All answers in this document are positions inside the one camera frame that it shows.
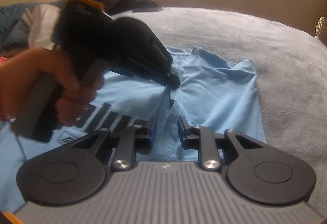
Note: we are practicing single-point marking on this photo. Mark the light blue t-shirt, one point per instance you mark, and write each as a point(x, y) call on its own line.
point(217, 98)

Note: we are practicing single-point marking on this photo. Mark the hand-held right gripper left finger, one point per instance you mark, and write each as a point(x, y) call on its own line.
point(152, 134)

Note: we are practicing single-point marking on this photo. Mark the dark blue fleece cloth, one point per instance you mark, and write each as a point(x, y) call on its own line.
point(10, 13)

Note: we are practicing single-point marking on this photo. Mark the grey fleece blanket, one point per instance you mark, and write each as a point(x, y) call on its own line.
point(242, 35)

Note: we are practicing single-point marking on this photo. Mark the beige checked rolled cloth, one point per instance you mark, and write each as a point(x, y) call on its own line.
point(322, 27)

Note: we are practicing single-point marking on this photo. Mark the person's left hand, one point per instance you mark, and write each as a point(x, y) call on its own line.
point(51, 65)

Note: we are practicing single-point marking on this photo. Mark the folded blue cloth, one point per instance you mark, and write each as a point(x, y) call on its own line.
point(20, 32)

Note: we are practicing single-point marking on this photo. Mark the black flat case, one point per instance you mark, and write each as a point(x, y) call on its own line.
point(145, 5)

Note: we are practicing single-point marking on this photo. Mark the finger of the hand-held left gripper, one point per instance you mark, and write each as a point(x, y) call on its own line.
point(158, 77)

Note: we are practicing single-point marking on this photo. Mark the folded white garment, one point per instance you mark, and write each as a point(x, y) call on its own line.
point(40, 22)

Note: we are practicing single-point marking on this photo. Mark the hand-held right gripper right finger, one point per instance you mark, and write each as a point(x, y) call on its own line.
point(182, 134)

